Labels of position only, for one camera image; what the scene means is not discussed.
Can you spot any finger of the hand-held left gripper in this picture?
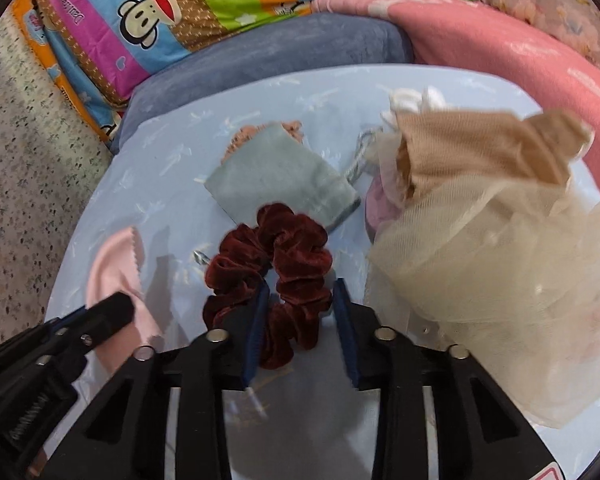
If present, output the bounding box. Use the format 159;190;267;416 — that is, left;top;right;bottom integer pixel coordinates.
30;291;137;368

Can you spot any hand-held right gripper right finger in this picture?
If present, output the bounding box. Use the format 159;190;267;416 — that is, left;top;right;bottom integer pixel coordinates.
332;277;548;480

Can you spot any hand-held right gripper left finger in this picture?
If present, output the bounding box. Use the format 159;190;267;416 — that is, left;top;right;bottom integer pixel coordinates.
40;280;272;480

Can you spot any pink satin cloth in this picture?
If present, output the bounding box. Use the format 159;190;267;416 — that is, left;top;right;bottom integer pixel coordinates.
85;226;166;376

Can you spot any dark red velvet scrunchie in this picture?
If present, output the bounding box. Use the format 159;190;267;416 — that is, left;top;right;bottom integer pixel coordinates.
201;202;335;368

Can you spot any peach dotted scrunchie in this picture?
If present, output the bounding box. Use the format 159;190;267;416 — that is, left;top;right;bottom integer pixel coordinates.
221;120;305;163

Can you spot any mauve pink cloth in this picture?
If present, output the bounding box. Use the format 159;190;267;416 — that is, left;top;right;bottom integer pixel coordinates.
364;175;406;243

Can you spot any light blue palm print sheet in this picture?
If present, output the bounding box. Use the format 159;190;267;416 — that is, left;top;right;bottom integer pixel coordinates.
45;64;600;480

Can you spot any grey-green cloth pouch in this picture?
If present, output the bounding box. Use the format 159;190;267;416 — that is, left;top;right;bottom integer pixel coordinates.
204;124;362;233

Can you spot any speckled grey bed sheet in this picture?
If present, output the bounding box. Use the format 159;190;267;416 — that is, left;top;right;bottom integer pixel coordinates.
0;10;113;356

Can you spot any tan cloth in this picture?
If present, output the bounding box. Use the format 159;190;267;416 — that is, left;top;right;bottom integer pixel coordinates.
395;109;593;201

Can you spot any blue-grey plush pillow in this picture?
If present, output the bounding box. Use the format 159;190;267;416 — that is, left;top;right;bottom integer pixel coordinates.
111;12;416;156

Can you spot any colourful monkey cartoon pillow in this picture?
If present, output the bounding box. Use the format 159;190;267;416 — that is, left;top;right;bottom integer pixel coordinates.
10;0;406;143

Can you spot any pink blanket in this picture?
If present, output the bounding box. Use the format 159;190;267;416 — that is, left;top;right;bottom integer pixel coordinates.
311;0;600;211

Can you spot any pale floral cloth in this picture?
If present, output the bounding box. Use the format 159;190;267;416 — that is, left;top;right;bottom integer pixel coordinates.
467;0;600;81

